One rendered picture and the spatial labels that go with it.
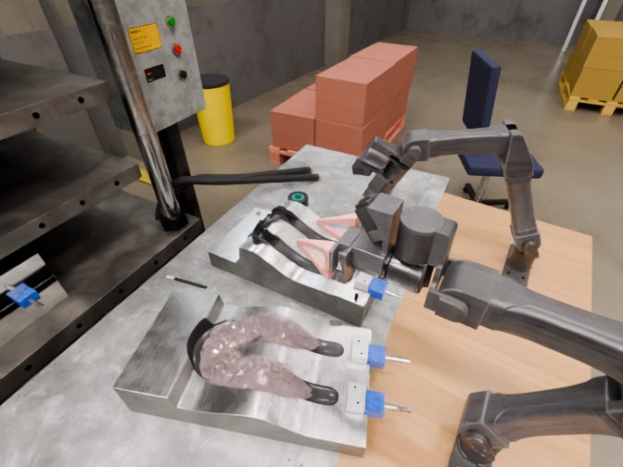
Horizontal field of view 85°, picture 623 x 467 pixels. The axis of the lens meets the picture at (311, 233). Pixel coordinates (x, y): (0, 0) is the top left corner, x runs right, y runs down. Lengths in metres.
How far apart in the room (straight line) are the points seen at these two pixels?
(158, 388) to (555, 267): 1.16
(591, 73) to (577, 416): 4.97
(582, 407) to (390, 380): 0.40
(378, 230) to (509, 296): 0.18
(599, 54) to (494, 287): 4.95
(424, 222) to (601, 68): 5.01
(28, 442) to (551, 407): 0.96
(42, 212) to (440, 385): 1.08
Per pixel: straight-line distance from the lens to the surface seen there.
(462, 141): 0.94
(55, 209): 1.13
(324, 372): 0.81
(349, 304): 0.89
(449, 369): 0.94
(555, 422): 0.66
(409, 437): 0.84
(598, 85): 5.47
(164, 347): 0.84
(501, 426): 0.71
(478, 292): 0.50
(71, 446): 0.95
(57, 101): 1.09
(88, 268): 1.30
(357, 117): 2.76
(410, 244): 0.47
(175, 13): 1.40
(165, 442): 0.87
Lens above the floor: 1.57
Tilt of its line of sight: 40 degrees down
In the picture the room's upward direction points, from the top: straight up
